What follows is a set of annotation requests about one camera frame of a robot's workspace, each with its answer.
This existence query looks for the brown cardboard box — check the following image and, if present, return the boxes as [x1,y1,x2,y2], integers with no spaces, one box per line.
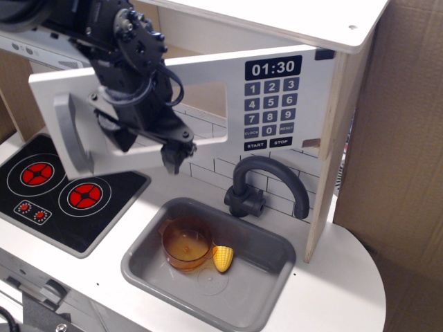
[334,1,442,331]

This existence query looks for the grey plastic sink basin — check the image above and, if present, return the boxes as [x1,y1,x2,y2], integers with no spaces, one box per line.
[121,198,296,331]

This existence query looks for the dark grey toy faucet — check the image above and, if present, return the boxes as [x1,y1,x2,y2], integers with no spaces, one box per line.
[224,155,311,220]

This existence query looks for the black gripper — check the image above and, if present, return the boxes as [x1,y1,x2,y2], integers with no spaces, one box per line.
[94,82,197,174]

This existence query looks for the yellow toy corn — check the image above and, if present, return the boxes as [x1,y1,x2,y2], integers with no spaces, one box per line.
[213,246,234,273]

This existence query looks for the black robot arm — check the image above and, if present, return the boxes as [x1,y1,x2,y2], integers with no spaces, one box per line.
[1,1,197,174]

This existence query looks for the black toy stovetop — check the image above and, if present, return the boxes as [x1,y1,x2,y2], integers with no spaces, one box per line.
[1,134,151,259]

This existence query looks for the grey range hood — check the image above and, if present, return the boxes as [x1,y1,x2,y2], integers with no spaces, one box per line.
[1,30,91,70]

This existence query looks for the grey oven knob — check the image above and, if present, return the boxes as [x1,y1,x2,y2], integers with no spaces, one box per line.
[39,279,67,305]

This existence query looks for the grey door handle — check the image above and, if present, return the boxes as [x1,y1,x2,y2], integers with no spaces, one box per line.
[53,93,93,176]

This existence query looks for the orange transparent measuring cup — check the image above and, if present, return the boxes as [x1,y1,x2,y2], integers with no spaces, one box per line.
[158,216,215,270]

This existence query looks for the white microwave door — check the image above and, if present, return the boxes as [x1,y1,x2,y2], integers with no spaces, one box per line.
[29,46,336,178]

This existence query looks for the wooden microwave cabinet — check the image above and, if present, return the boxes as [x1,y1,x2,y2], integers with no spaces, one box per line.
[0,0,390,264]

